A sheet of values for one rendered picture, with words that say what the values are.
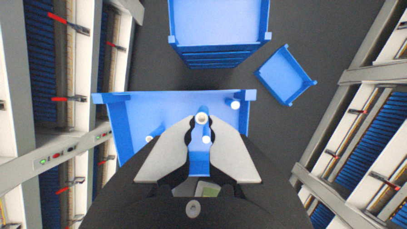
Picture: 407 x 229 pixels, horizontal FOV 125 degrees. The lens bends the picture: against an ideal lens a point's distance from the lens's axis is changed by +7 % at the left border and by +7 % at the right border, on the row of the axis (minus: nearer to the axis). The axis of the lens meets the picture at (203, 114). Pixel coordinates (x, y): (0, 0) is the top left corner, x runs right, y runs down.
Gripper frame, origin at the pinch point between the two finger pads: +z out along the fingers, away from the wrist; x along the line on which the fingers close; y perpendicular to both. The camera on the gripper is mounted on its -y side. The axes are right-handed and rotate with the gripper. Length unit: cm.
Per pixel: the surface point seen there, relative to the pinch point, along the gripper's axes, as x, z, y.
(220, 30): 5.8, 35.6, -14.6
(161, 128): -10.9, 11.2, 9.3
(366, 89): 88, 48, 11
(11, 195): -62, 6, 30
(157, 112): -12.1, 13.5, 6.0
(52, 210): -80, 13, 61
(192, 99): -3.0, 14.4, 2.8
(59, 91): -57, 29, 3
